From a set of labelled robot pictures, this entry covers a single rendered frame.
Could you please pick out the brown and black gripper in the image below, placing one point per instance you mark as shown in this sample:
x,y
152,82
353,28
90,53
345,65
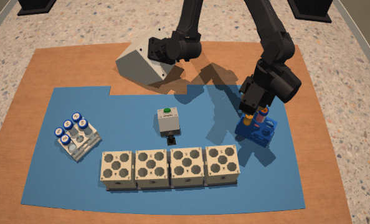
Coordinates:
x,y
262,105

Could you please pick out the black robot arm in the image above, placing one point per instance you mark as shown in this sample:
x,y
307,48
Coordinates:
x,y
270,68

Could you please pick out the blue tube rack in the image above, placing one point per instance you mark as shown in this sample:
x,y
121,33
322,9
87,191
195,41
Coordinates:
x,y
259,135

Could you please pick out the blue flat mat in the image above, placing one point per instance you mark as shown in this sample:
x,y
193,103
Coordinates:
x,y
269,178

